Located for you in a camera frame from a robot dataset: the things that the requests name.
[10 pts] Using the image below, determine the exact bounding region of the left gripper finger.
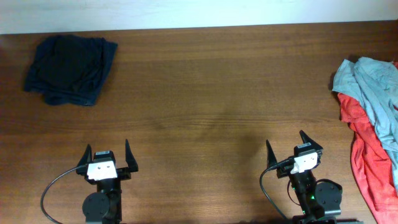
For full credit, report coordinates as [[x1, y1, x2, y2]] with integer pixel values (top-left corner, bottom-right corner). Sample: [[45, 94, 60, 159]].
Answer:
[[77, 144, 92, 167], [125, 139, 139, 172]]

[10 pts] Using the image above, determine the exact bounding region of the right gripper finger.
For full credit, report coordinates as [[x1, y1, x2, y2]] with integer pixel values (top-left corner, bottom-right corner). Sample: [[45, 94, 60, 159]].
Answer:
[[266, 139, 277, 170], [299, 130, 323, 151]]

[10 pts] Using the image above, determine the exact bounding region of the light blue t-shirt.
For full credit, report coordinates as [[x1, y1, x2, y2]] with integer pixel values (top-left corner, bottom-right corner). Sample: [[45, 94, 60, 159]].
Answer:
[[332, 57, 397, 187]]

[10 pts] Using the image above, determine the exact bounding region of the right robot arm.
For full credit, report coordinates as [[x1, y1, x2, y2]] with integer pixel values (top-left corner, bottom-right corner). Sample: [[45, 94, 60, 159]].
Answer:
[[259, 130, 360, 224]]

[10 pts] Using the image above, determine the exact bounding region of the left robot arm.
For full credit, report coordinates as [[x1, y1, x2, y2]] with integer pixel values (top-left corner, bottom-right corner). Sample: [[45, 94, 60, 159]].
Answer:
[[76, 141, 139, 224]]

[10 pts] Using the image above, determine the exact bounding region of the red t-shirt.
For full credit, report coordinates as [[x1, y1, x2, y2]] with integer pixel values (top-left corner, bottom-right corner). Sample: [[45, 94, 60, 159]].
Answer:
[[337, 61, 398, 224]]

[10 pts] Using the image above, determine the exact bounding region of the folded dark navy garment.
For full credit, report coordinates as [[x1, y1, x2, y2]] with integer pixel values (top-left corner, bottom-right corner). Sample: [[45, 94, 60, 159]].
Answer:
[[24, 35, 118, 106]]

